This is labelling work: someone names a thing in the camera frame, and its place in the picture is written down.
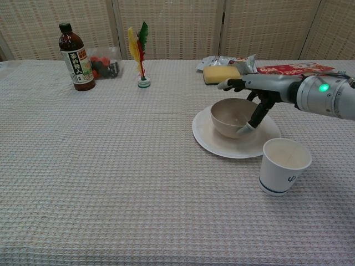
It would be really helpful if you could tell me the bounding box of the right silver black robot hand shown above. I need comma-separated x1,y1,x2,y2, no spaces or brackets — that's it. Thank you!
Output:
217,73,292,136

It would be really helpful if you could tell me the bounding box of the beige bowl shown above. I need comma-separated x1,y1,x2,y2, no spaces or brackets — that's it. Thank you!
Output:
210,98,264,139

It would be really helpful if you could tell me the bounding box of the white paper cup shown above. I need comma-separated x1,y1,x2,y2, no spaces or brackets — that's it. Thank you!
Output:
258,137,313,197

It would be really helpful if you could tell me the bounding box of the white plate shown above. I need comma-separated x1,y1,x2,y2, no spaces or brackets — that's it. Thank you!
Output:
192,105,282,160

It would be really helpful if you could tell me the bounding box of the red snack package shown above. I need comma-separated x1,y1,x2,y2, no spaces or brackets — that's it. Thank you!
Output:
256,63,344,78

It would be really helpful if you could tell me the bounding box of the snack packet with food print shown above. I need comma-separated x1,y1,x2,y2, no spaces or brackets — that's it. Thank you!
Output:
220,54,257,75

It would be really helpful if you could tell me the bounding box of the yellow sponge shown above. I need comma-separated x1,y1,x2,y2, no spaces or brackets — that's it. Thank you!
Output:
202,65,241,85

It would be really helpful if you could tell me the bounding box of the white green snack packet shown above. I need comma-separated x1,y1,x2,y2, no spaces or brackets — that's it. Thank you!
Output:
196,55,222,71

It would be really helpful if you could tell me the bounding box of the bamboo folding screen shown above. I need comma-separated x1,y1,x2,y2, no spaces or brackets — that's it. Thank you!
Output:
0,0,355,62

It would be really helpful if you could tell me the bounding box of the feather shuttlecock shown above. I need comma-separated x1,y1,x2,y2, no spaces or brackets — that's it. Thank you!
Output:
127,21,152,89

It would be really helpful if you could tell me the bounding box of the bag of red snacks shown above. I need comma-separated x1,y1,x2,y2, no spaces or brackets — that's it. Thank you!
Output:
88,47,123,80

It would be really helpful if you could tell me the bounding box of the beige woven tablecloth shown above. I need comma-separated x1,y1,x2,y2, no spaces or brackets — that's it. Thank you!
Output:
0,59,355,266

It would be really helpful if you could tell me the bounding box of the dark tea bottle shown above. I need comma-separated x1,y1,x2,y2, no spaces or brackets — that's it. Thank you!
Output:
58,22,97,91

